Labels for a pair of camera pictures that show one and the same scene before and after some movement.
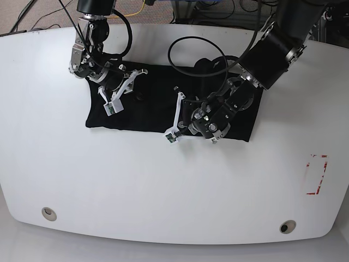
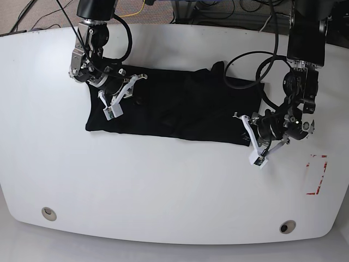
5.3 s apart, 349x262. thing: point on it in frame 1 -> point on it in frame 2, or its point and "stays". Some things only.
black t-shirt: x=150 y=106 stays
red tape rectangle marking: x=320 y=184 stays
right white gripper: x=172 y=135 -> x=257 y=158
